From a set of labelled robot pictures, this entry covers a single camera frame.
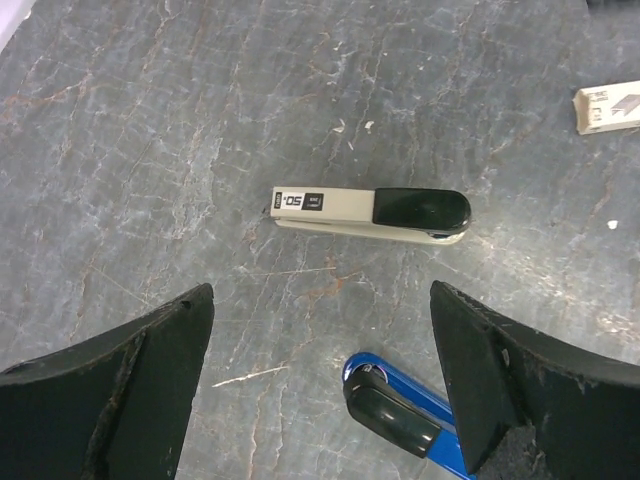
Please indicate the white staple box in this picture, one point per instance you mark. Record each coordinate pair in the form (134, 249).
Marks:
(607, 108)

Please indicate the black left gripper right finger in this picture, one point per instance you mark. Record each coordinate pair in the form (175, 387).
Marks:
(525, 402)

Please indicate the blue and black stapler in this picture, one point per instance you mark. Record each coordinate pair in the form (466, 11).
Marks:
(402, 411)

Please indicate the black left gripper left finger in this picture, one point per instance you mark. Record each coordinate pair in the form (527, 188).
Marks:
(115, 406)

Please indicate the beige and black stapler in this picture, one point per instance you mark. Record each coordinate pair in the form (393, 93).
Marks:
(412, 215)

